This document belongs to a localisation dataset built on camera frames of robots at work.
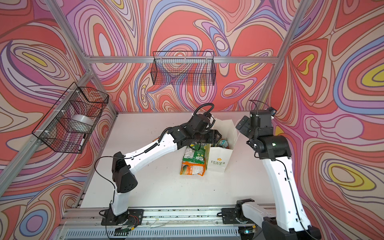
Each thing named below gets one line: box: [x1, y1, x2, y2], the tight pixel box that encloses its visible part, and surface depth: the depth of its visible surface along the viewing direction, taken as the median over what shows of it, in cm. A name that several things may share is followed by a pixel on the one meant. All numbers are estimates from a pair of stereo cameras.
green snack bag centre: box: [182, 142, 207, 164], surface depth 93 cm
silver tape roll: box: [72, 114, 94, 129], surface depth 73 cm
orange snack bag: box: [180, 161, 206, 177], surface depth 88 cm
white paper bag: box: [206, 119, 237, 173], surface depth 80 cm
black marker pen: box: [78, 133, 86, 151], surface depth 75 cm
